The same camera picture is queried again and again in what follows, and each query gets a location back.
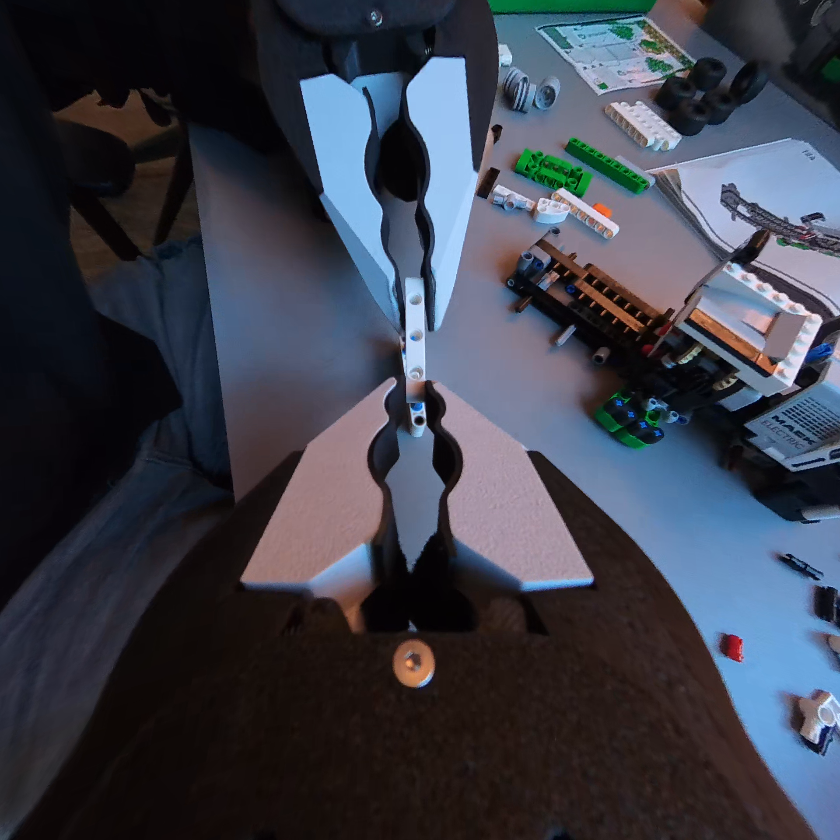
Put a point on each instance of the small red lego piece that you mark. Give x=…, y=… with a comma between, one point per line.
x=732, y=646

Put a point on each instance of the stack of white lego beams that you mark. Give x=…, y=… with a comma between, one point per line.
x=643, y=124

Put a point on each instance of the green lego block black pins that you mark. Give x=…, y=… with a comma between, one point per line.
x=630, y=423

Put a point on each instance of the flat black lego piece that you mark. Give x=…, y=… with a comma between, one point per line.
x=487, y=182

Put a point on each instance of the small white lego connector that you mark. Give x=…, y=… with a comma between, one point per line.
x=505, y=195

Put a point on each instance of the green lego frame piece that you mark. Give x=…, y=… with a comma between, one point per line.
x=551, y=170

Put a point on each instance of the grey lego wheel hub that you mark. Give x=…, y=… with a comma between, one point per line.
x=548, y=92
x=518, y=90

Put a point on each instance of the person's leg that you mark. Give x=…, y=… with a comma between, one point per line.
x=131, y=459

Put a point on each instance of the green box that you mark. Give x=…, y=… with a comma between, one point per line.
x=564, y=6

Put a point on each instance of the printed paper leaflet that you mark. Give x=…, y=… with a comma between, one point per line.
x=610, y=56

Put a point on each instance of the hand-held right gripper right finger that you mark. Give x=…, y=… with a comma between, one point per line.
x=512, y=518

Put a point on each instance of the black lego tyre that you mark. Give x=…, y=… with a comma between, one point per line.
x=707, y=72
x=723, y=106
x=749, y=82
x=693, y=117
x=674, y=93

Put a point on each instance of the long white lego beam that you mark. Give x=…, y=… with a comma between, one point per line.
x=587, y=213

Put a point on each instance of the pile of small lego pieces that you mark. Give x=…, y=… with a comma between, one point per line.
x=797, y=565

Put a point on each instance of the lego instruction booklet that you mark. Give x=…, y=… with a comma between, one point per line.
x=715, y=177

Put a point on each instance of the tiny white lego piece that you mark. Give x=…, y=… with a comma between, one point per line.
x=504, y=55

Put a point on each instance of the black chair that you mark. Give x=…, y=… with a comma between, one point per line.
x=98, y=157

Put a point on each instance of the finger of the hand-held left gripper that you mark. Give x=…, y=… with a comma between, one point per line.
x=341, y=157
x=449, y=151

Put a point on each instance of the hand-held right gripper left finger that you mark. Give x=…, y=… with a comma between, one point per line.
x=315, y=518

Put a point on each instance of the short white lego beam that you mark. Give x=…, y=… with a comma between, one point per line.
x=415, y=328

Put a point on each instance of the long green lego beam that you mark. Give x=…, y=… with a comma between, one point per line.
x=610, y=165

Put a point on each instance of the white curved lego piece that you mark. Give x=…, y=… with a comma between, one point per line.
x=551, y=210

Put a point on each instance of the dark blurred object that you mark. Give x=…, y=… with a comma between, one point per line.
x=817, y=39

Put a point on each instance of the white lego truck model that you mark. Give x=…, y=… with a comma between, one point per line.
x=741, y=328

